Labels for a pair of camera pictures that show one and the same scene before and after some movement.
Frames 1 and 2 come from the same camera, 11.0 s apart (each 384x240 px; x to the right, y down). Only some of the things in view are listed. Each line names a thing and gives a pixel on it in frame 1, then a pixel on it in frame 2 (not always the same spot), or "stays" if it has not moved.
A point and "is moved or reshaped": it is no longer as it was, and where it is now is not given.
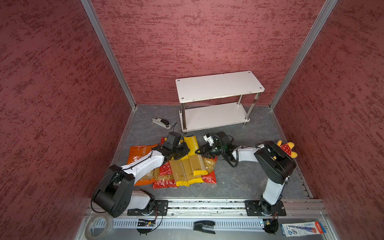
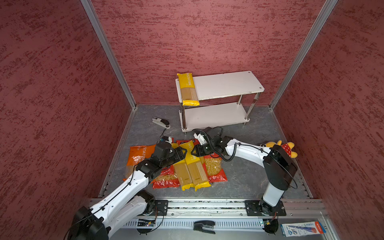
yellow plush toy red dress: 287,148 stays
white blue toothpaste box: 302,229 stays
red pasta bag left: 164,178 stays
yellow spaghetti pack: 178,173 is moved or reshaped
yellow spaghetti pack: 188,172 is moved or reshaped
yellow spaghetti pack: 197,163 to 188,93
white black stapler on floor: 161,122 stays
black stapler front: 204,225 stays
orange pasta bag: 135,151 stays
